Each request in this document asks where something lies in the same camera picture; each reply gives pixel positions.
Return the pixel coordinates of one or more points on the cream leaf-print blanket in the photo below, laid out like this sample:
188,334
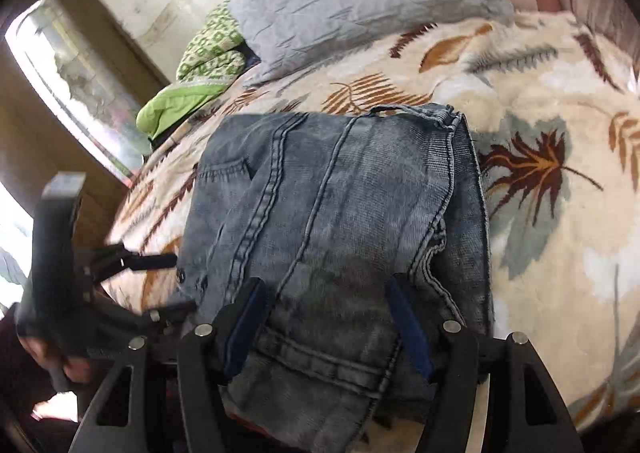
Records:
550,108

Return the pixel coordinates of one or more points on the person's left hand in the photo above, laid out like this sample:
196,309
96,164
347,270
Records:
75,369

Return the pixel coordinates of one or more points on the green patterned quilt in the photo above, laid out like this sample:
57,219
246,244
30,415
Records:
200,68

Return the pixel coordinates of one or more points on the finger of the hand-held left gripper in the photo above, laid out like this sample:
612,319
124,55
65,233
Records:
145,261
177,306

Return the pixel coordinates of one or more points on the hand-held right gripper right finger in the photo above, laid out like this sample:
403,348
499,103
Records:
411,333

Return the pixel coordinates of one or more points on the blue denim pants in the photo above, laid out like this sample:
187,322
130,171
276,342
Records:
340,193

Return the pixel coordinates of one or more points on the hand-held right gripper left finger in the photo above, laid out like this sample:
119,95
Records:
244,333

